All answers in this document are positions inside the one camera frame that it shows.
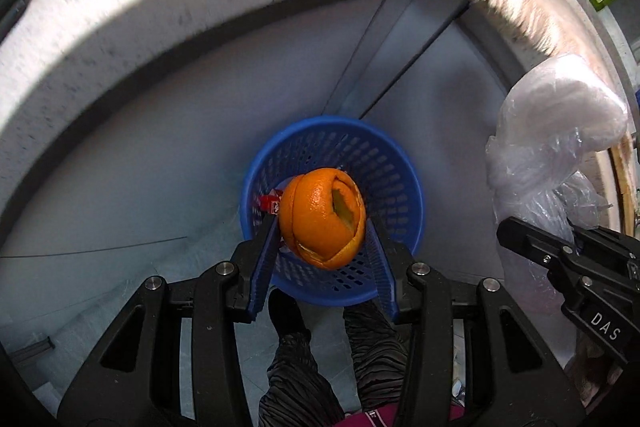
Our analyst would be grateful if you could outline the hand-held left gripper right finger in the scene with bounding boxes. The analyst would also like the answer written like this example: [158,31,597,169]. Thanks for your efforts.
[364,216,586,427]

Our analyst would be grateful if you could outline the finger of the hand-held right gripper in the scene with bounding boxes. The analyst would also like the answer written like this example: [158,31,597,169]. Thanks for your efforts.
[575,227,640,280]
[496,217,583,273]

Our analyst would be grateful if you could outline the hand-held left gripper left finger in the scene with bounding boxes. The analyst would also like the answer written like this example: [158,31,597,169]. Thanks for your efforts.
[57,212,281,427]

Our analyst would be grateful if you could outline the red white snack bag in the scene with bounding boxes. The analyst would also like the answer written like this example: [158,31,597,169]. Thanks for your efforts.
[258,189,285,214]

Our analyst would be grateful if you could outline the orange peel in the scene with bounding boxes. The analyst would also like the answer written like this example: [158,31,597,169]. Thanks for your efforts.
[278,168,368,270]

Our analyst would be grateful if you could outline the blue plastic basket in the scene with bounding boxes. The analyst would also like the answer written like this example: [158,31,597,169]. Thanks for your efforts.
[240,116,427,307]

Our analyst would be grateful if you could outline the clear plastic bag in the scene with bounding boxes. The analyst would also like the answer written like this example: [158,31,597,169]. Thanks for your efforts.
[485,53,629,328]

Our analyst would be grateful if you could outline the striped pants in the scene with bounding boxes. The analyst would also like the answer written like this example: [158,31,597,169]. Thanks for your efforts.
[257,299,453,427]

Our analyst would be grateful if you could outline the grey cabinet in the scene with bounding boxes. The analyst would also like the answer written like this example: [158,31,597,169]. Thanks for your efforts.
[320,0,506,148]

